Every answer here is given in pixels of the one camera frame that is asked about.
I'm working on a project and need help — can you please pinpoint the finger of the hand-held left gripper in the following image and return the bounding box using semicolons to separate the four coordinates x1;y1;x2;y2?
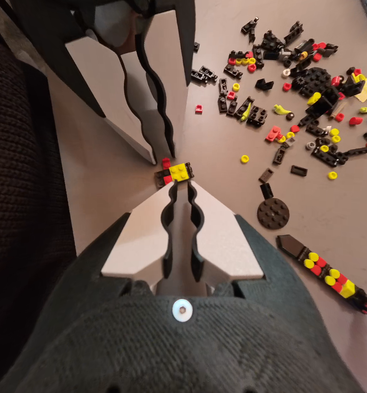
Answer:
135;10;190;158
65;36;157;165

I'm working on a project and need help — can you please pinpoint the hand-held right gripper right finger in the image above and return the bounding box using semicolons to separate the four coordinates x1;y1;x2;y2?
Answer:
188;181;265;295

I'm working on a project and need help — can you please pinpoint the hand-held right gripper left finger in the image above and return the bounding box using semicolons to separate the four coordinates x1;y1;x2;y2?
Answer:
101;181;176;292

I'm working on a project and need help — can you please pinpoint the dark lego plate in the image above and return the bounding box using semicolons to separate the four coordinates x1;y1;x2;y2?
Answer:
154;162;195;190

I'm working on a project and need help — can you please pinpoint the pile of lego pieces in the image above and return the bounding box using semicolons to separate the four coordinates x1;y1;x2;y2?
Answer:
191;17;367;200

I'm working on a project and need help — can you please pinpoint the black round lego plate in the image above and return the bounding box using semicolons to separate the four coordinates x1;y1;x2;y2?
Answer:
257;198;290;230

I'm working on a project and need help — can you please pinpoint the black red yellow lego assembly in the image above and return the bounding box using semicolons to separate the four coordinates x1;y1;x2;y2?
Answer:
276;235;367;322

